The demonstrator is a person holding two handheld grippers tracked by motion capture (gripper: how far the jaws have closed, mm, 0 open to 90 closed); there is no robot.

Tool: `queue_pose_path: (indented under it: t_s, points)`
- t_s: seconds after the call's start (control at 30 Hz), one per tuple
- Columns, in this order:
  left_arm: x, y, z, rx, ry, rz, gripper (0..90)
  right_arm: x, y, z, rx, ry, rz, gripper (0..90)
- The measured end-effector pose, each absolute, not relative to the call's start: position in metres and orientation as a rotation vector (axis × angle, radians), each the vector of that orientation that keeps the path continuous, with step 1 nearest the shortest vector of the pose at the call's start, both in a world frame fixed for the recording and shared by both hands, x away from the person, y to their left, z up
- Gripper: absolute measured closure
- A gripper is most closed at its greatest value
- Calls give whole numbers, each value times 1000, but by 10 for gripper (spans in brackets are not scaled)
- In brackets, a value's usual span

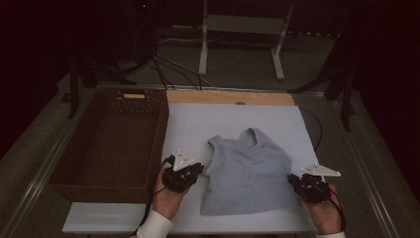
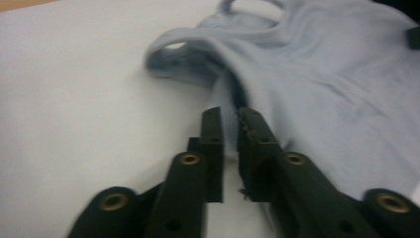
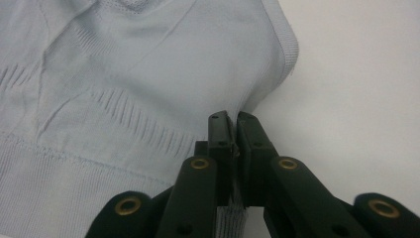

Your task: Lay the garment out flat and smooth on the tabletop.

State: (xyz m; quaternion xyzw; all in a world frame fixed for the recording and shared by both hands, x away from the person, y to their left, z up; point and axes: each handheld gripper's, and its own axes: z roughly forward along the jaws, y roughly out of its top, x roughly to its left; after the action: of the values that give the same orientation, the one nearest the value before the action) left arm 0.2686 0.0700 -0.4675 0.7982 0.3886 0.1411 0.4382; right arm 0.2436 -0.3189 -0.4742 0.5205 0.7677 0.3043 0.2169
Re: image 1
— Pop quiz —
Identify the person's right hand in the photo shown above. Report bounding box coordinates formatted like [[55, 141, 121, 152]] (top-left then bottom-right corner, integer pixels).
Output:
[[301, 184, 344, 236]]

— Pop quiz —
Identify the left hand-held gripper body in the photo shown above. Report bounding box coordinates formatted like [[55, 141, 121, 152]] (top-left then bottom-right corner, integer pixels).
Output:
[[161, 148, 196, 194]]

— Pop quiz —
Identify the person's left hand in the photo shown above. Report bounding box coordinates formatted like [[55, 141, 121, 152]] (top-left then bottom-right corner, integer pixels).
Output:
[[152, 175, 187, 221]]

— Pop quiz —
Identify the black cable beside table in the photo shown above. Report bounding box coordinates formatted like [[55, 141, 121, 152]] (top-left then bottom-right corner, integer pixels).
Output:
[[298, 106, 324, 152]]

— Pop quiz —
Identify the brown wicker basket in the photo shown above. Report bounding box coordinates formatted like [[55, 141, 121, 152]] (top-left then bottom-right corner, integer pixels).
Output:
[[49, 87, 170, 204]]

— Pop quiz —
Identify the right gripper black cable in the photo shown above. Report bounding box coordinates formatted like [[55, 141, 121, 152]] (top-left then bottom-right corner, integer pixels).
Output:
[[308, 181, 347, 231]]

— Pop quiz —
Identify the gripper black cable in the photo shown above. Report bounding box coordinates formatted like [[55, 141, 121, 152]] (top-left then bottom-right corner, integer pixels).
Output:
[[308, 181, 347, 231], [131, 155, 176, 238]]

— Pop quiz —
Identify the light blue tank top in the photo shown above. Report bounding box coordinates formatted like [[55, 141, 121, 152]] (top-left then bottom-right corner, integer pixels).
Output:
[[200, 127, 302, 217]]

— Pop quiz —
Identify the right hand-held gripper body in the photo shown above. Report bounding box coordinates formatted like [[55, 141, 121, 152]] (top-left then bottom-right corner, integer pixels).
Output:
[[296, 162, 342, 204]]

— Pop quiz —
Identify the black metal stand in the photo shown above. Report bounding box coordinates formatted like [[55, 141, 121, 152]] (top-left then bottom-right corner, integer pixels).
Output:
[[286, 65, 358, 132], [67, 56, 138, 120]]

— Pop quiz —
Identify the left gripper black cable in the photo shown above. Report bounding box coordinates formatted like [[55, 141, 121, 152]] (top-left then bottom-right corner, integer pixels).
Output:
[[131, 155, 176, 238]]

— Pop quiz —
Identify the bundle of floor cables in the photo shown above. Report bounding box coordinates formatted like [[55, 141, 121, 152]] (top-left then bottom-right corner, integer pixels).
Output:
[[150, 53, 216, 92]]

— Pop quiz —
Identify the white metal stand frame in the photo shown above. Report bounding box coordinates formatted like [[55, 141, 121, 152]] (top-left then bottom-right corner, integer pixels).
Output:
[[198, 0, 295, 81]]

